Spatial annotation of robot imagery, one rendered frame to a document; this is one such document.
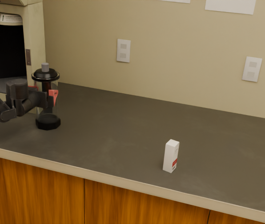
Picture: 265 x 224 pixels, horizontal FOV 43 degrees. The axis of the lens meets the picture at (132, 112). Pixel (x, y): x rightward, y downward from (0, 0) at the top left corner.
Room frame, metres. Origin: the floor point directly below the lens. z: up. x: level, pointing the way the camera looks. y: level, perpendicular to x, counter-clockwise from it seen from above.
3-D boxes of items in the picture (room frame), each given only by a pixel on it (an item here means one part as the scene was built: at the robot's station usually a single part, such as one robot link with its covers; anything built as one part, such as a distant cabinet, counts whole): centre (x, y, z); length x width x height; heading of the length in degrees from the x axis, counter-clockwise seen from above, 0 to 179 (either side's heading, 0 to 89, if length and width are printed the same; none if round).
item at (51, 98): (1.21, 0.33, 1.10); 0.09 x 0.07 x 0.07; 164
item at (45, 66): (1.25, 0.35, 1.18); 0.09 x 0.09 x 0.07
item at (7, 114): (1.07, 0.42, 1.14); 0.12 x 0.09 x 0.11; 132
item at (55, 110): (1.25, 0.35, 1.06); 0.11 x 0.11 x 0.21
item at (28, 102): (1.09, 0.40, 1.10); 0.07 x 0.06 x 0.07; 164
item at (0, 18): (1.48, 0.54, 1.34); 0.18 x 0.18 x 0.05
